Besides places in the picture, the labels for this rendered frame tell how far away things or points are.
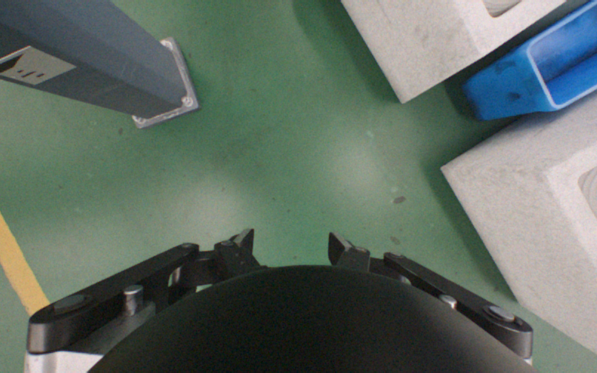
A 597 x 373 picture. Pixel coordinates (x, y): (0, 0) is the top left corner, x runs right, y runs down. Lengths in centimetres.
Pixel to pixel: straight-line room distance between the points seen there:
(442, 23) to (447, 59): 4
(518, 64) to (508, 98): 6
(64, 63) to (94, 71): 2
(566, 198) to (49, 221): 97
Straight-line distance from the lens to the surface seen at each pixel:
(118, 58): 38
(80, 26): 35
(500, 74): 49
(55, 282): 82
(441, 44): 36
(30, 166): 77
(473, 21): 34
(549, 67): 66
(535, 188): 40
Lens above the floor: 42
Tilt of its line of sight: 82 degrees down
